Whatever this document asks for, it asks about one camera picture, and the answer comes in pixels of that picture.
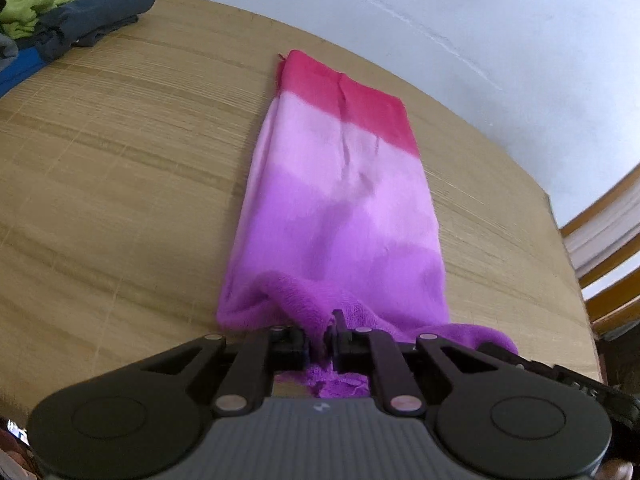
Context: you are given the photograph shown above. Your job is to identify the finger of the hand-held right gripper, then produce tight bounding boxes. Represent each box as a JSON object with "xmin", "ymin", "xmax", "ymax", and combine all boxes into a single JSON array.
[{"xmin": 477, "ymin": 341, "xmax": 556, "ymax": 378}]

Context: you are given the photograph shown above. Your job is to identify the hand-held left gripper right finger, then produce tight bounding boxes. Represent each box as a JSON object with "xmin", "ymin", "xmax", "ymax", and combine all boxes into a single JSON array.
[{"xmin": 324, "ymin": 310, "xmax": 498, "ymax": 418}]

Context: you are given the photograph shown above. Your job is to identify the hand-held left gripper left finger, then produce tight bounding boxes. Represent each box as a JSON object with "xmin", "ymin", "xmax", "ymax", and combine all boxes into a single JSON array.
[{"xmin": 142, "ymin": 325, "xmax": 307, "ymax": 418}]

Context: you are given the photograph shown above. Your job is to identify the pink purple gradient cloth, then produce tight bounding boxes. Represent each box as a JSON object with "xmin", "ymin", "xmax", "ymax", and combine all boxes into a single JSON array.
[{"xmin": 216, "ymin": 50, "xmax": 519, "ymax": 401}]

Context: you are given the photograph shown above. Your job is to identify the dark printed cloth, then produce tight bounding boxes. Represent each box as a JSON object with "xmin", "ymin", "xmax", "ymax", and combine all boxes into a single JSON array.
[{"xmin": 0, "ymin": 415, "xmax": 33, "ymax": 480}]

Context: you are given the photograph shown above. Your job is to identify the dark grey folded garment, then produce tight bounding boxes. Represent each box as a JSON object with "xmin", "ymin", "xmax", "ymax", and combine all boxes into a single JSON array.
[{"xmin": 35, "ymin": 0, "xmax": 158, "ymax": 63}]

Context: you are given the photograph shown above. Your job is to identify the blue garment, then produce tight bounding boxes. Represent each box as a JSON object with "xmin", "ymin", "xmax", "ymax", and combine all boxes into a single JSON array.
[{"xmin": 0, "ymin": 47, "xmax": 46, "ymax": 98}]

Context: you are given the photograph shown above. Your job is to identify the grey garment pile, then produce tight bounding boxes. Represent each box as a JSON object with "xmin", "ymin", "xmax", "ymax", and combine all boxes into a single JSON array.
[{"xmin": 0, "ymin": 34, "xmax": 20, "ymax": 68}]

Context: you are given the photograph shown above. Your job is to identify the wooden door frame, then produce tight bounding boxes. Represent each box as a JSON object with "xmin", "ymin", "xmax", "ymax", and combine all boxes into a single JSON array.
[{"xmin": 560, "ymin": 162, "xmax": 640, "ymax": 341}]

